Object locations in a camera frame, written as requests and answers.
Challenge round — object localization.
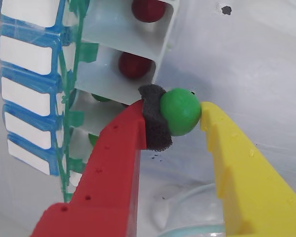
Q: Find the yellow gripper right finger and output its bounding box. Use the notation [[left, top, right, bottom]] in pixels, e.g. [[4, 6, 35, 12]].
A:
[[199, 101, 296, 237]]

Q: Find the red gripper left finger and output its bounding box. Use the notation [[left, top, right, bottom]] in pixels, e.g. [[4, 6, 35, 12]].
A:
[[31, 83, 174, 237]]

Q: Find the weekly pill organizer box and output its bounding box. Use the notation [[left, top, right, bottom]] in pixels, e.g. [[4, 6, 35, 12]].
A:
[[0, 0, 181, 200]]

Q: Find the clear glass dish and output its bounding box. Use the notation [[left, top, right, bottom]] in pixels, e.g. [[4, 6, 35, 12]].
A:
[[157, 182, 227, 237]]

